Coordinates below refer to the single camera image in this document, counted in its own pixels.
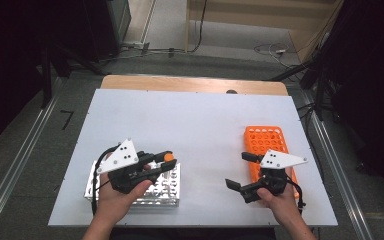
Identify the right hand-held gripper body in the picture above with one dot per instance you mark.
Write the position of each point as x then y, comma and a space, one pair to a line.
280, 160

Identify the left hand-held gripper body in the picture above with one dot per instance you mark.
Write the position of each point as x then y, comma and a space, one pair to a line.
123, 158

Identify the orange-capped clear tube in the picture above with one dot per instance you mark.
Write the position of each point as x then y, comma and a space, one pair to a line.
169, 156

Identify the silver metal tube rack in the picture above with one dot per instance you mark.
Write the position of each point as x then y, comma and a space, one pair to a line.
165, 186

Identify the orange plastic tube rack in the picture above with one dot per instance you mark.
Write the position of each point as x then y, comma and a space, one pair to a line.
263, 138

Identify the person's left hand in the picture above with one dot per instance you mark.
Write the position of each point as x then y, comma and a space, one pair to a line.
116, 200

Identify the person's right hand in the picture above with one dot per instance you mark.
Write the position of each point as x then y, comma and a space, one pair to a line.
278, 206

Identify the white board mat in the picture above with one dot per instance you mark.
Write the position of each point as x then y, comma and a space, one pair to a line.
193, 126

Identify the black metal stand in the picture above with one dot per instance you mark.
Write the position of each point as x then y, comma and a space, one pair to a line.
46, 76

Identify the black cabinet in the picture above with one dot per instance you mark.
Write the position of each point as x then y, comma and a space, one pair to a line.
108, 26

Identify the metal floor rail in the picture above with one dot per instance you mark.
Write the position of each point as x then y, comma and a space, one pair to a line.
16, 163
333, 150

